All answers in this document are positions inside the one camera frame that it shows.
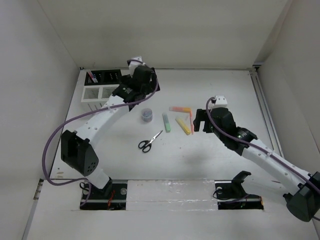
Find orange highlighter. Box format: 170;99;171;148
169;106;192;113

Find white slotted organizer box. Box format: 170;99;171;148
81;84;119;112

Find black slotted organizer box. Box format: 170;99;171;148
84;69;122;86

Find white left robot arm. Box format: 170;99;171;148
60;63;160;199

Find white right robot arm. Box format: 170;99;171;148
193;107;320;222

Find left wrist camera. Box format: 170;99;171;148
127;56;145;69

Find red pen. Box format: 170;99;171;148
189;111;194;135
87;71;99;84

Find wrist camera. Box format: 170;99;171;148
127;56;145;69
211;95;228;109

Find green highlighter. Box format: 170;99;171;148
162;112;171;133

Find yellow highlighter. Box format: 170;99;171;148
175;117;191;136

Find black handled scissors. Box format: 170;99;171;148
138;130;163;153

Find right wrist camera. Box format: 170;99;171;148
211;95;228;109

